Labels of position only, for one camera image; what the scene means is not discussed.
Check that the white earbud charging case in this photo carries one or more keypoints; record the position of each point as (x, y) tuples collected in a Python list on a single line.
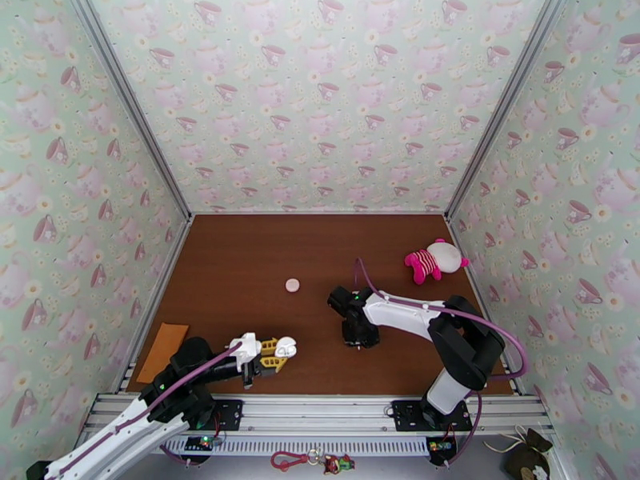
[(287, 343)]

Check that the pink earbud charging case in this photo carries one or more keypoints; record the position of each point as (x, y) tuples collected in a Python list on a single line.
[(292, 284)]

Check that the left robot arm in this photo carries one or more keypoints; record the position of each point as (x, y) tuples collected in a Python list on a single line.
[(130, 441)]

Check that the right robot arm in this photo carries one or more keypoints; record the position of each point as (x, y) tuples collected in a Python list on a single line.
[(400, 318)]

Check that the orange leather pouch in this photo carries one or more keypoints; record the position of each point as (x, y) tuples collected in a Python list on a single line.
[(165, 348)]

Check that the pink striped plush toy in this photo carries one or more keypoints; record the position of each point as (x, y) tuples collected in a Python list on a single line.
[(425, 263)]

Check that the small red figure charm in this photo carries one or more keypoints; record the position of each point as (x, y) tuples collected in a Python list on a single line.
[(337, 464)]

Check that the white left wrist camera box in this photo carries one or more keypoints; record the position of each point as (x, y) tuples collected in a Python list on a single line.
[(247, 346)]

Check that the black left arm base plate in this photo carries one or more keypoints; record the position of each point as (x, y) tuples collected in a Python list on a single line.
[(230, 413)]

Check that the aluminium mounting rail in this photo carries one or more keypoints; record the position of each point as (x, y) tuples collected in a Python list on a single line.
[(320, 413)]

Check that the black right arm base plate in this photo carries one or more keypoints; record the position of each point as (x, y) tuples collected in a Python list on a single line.
[(400, 413)]

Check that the aluminium frame post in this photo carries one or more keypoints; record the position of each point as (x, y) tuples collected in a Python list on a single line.
[(507, 103), (130, 103)]

